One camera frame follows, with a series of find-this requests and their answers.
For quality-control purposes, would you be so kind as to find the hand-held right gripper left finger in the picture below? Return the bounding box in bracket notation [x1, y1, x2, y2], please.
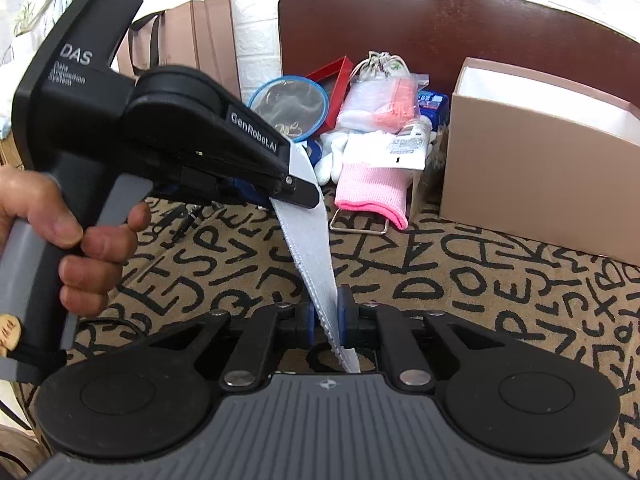
[145, 300, 317, 391]

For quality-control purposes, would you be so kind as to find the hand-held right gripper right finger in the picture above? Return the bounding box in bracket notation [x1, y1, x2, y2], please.
[339, 286, 506, 390]

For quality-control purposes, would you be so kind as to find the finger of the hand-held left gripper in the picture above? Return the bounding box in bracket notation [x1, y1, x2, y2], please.
[220, 180, 266, 209]
[270, 146, 322, 212]

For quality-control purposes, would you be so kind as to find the white insole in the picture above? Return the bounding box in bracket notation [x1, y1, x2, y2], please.
[270, 142, 362, 375]

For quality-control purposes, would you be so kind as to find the pink cardboard box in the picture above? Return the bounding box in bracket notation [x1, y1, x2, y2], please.
[438, 57, 640, 267]

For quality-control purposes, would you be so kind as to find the person's left hand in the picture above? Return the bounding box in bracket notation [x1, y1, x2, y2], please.
[0, 166, 152, 319]

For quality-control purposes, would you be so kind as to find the white glove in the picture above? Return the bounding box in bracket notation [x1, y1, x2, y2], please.
[317, 130, 357, 185]

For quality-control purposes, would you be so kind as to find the small black clip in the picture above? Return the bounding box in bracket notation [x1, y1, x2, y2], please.
[154, 202, 202, 242]

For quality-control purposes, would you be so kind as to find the pink knit glove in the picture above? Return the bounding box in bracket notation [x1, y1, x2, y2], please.
[333, 132, 417, 231]

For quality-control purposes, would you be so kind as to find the round blue-rimmed clear lid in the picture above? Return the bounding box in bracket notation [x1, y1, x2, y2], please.
[247, 74, 329, 144]

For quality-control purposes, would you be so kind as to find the red box lid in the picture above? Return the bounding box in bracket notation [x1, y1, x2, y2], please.
[305, 57, 357, 134]

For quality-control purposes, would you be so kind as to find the clear plastic bag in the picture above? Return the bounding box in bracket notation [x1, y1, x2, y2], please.
[336, 72, 430, 134]

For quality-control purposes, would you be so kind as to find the pink paper bag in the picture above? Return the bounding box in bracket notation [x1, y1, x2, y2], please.
[117, 0, 242, 104]

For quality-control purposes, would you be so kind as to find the white printed tube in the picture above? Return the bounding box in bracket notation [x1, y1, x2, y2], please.
[400, 115, 434, 160]

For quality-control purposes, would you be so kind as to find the letter print mat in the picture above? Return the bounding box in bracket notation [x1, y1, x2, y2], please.
[65, 195, 640, 480]

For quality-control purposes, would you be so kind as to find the blue packet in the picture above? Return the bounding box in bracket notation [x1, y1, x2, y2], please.
[415, 90, 452, 129]

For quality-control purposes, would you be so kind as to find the dark brown wooden headboard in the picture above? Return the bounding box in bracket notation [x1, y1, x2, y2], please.
[277, 0, 640, 127]

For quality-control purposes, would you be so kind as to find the round wooden tag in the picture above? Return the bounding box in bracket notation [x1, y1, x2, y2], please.
[0, 314, 22, 357]

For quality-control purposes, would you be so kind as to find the brown paper bag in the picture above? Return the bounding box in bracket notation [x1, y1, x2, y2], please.
[0, 424, 53, 480]

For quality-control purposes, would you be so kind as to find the metal wire hanger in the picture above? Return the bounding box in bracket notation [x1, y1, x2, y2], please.
[328, 209, 392, 236]

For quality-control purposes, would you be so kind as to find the white drawstring pouch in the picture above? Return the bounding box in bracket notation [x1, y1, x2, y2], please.
[352, 50, 409, 84]

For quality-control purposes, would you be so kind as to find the black cable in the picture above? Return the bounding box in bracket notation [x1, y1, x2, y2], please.
[94, 317, 147, 335]

